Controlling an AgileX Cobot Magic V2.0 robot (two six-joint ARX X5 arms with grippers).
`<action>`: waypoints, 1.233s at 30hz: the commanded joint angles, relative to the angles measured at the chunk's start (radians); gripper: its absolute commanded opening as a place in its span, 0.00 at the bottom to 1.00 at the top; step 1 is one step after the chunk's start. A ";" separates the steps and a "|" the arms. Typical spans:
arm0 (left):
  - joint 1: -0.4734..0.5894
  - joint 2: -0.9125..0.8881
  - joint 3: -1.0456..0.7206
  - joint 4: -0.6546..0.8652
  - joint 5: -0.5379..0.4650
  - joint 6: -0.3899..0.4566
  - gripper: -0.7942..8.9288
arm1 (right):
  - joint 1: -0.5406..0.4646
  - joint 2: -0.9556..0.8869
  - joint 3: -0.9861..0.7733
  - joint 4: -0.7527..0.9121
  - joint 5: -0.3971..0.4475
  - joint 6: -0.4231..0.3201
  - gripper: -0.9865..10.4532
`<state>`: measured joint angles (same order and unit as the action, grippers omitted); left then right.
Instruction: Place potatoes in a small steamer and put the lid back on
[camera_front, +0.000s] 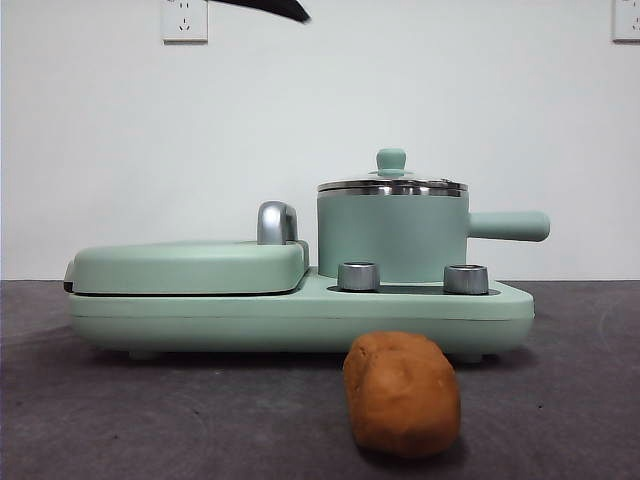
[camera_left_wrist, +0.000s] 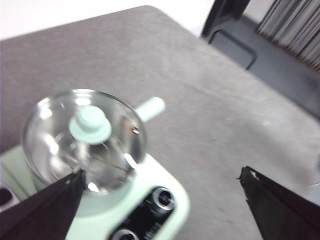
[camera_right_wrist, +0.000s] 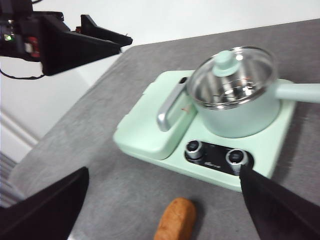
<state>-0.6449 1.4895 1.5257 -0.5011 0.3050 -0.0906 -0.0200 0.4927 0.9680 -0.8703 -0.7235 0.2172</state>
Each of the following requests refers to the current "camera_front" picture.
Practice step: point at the glass lid with green knob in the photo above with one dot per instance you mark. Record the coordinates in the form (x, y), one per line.
(393, 160)

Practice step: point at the white wall socket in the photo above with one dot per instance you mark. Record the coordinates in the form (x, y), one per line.
(182, 25)
(627, 20)

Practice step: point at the silver control knob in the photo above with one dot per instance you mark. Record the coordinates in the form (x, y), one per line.
(358, 277)
(466, 280)

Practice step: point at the green breakfast machine base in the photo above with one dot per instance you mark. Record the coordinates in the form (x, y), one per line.
(300, 320)

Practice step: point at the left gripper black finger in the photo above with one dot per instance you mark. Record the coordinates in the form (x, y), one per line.
(270, 7)

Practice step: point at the brown potato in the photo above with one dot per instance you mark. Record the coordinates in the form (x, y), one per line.
(400, 395)

